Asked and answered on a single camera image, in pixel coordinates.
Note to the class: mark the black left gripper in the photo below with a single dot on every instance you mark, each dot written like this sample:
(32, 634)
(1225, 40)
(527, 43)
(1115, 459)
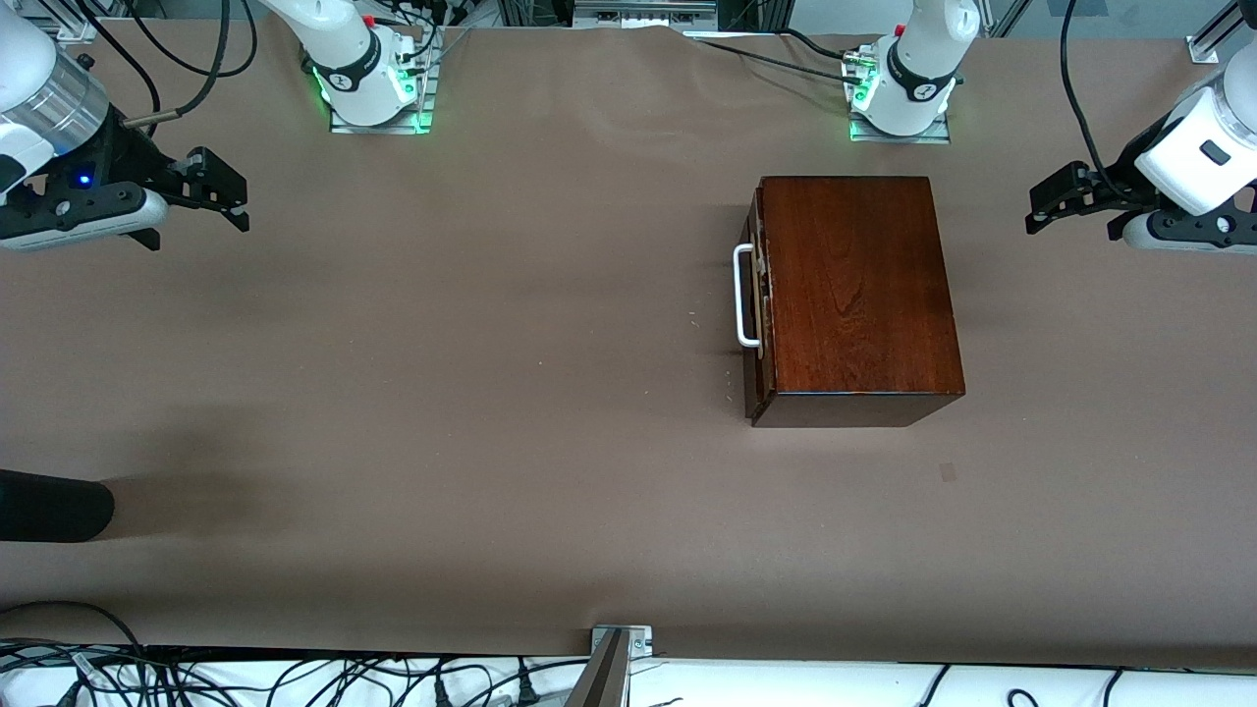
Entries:
(1122, 173)

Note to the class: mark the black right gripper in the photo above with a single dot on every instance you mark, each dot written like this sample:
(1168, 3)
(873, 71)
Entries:
(126, 149)

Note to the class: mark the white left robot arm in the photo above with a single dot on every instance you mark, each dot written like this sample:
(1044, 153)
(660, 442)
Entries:
(923, 59)

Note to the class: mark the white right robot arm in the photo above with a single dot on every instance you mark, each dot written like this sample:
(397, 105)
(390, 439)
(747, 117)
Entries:
(344, 49)

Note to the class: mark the dark brown wooden cabinet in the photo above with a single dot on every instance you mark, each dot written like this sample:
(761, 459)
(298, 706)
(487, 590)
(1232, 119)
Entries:
(854, 295)

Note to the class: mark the brown table cover sheet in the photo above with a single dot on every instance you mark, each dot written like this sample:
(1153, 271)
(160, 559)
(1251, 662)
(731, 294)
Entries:
(393, 393)

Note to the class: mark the black cylinder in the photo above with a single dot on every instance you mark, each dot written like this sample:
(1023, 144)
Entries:
(49, 506)

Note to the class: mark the white board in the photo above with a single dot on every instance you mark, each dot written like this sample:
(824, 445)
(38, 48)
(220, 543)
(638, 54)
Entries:
(786, 687)

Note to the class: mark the aluminium frame corner bracket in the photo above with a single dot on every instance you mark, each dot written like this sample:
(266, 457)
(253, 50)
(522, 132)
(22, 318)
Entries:
(1206, 47)

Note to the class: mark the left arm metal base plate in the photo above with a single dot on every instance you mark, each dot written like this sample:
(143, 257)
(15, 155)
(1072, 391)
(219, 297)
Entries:
(903, 138)

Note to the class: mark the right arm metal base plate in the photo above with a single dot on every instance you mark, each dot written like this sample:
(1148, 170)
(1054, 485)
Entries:
(373, 129)

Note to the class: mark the silver equipment rack frame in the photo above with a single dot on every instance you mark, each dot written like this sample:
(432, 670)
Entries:
(643, 12)

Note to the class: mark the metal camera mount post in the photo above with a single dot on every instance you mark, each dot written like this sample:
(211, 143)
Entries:
(604, 678)

